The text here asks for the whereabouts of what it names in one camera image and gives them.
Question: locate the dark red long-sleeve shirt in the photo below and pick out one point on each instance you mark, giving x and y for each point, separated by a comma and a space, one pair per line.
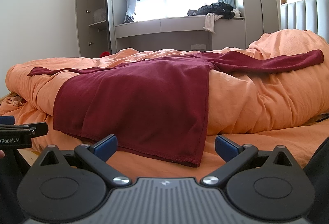
157, 107

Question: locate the white hanging garment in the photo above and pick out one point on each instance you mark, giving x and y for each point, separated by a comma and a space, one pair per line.
210, 20

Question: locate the bright red object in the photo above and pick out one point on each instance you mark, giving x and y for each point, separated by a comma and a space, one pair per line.
104, 54

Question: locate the grey padded headboard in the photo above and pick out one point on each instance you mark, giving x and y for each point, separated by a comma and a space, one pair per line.
305, 15

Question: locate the white wall socket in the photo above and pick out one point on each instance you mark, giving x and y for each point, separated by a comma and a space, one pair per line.
198, 46

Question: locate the grey window desk unit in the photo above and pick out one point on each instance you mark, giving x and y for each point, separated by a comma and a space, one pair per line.
179, 33

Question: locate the dark clothes pile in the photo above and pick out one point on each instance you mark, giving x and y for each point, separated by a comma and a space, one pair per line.
218, 8

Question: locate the grey open wardrobe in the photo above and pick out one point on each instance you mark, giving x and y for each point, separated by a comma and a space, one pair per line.
95, 27

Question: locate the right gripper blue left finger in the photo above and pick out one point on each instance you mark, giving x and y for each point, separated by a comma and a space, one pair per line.
94, 157

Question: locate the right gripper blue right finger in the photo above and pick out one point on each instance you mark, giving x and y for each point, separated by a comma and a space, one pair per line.
236, 157

